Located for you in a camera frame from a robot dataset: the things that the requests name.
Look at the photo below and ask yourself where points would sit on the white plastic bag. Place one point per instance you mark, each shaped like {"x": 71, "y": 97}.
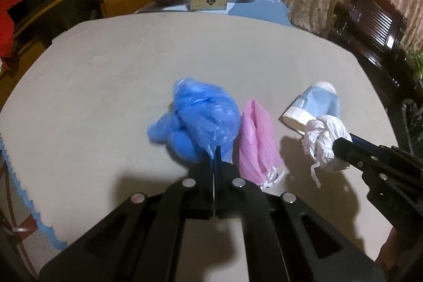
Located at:
{"x": 319, "y": 140}

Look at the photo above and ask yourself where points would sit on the blue plastic bag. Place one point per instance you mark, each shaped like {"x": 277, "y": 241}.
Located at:
{"x": 198, "y": 113}

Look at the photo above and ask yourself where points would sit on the dark wooden chair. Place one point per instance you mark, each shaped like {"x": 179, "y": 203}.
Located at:
{"x": 370, "y": 27}

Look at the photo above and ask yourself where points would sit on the person's right forearm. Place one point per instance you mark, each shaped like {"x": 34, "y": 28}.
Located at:
{"x": 388, "y": 252}

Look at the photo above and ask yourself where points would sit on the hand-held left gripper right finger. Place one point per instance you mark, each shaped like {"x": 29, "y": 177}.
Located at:
{"x": 228, "y": 192}

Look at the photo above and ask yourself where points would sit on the pink mesh bag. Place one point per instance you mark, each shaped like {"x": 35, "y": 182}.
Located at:
{"x": 256, "y": 136}

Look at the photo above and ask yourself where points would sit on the blue tablecloth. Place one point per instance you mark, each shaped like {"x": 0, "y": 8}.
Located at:
{"x": 257, "y": 11}

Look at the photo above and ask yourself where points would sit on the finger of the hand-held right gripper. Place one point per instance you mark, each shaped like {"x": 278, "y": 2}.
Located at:
{"x": 350, "y": 150}

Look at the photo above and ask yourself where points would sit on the green plant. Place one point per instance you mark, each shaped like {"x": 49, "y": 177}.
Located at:
{"x": 417, "y": 65}

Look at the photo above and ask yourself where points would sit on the black trash bag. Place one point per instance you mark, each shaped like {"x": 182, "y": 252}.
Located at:
{"x": 411, "y": 126}

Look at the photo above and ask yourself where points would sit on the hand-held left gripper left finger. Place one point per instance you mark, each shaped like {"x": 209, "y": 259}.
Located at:
{"x": 206, "y": 189}

